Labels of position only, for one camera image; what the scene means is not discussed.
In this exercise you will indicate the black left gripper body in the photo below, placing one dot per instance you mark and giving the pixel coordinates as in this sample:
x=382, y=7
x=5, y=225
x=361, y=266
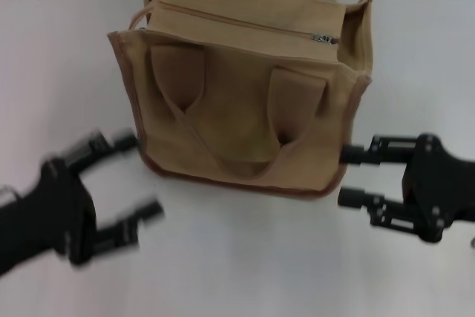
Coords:
x=55, y=213

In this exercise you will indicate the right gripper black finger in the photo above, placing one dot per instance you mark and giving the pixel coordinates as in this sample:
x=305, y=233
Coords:
x=386, y=151
x=386, y=211

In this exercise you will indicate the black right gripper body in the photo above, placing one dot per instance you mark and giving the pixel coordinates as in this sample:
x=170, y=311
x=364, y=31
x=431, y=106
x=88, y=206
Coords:
x=438, y=191

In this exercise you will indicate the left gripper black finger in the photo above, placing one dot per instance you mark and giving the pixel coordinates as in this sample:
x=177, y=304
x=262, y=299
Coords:
x=96, y=150
x=122, y=229

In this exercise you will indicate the silver metal zipper pull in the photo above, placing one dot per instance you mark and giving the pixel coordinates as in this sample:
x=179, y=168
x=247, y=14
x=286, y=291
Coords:
x=326, y=38

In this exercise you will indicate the khaki canvas food bag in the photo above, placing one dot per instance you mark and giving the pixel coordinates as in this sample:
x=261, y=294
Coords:
x=241, y=109

